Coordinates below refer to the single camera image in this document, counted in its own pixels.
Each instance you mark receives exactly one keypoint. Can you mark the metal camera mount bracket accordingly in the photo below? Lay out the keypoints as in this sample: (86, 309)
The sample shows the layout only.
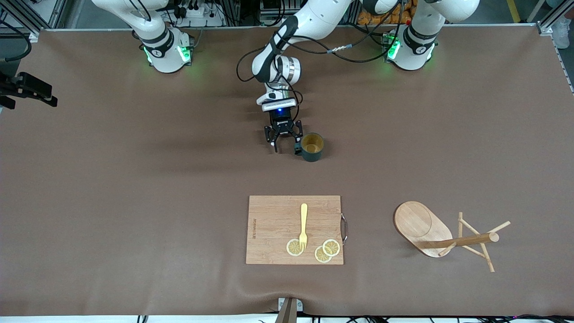
(287, 314)

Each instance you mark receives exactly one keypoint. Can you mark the wooden cutting board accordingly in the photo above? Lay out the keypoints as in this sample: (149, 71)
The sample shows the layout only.
(273, 224)

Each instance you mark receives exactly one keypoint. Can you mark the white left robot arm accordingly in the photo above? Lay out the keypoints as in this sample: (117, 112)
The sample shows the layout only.
(314, 18)

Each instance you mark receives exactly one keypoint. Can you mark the wooden mug rack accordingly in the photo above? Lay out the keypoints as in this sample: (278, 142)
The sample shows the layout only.
(417, 222)

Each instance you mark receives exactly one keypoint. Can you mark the yellow fork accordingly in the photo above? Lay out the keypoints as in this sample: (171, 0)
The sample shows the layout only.
(304, 215)

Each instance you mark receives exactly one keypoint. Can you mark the brown table mat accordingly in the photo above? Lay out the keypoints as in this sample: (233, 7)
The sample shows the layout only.
(134, 269)

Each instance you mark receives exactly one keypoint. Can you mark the lemon slice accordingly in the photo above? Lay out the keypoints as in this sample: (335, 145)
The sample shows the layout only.
(320, 256)
(292, 249)
(332, 247)

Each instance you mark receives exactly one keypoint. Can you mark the orange packaged snacks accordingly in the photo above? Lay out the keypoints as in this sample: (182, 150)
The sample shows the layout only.
(372, 18)

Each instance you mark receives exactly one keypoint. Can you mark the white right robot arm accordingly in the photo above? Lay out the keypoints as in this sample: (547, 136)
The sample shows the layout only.
(166, 49)

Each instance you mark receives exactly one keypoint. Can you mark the white power strip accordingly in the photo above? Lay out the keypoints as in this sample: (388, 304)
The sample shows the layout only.
(197, 13)

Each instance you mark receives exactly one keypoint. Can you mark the teal cup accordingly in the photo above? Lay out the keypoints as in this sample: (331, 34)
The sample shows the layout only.
(311, 154)

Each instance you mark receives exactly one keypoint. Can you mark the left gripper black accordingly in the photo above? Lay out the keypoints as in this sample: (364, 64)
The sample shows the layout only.
(282, 125)

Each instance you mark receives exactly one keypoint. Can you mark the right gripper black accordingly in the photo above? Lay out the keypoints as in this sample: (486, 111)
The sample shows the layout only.
(28, 85)

